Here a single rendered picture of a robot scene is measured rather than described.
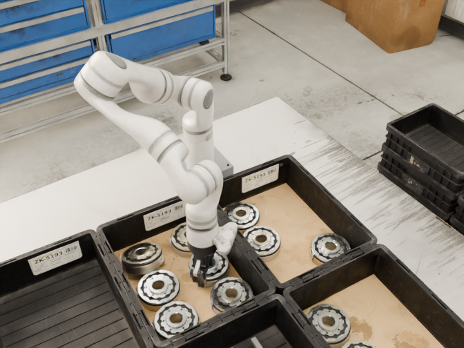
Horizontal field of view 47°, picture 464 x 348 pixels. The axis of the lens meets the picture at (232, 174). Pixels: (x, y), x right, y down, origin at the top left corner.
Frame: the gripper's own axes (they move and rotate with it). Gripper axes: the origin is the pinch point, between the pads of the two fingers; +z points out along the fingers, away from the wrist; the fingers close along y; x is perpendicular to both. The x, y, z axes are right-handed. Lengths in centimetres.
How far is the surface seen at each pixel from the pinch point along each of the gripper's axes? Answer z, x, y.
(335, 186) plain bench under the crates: 16, 27, -59
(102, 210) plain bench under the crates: 15, -44, -27
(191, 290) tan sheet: 2.4, -2.4, 4.0
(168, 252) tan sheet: 2.4, -12.4, -5.9
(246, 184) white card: -3.5, 2.3, -31.3
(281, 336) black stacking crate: 2.6, 21.8, 10.6
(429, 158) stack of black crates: 28, 60, -99
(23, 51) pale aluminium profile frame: 26, -141, -130
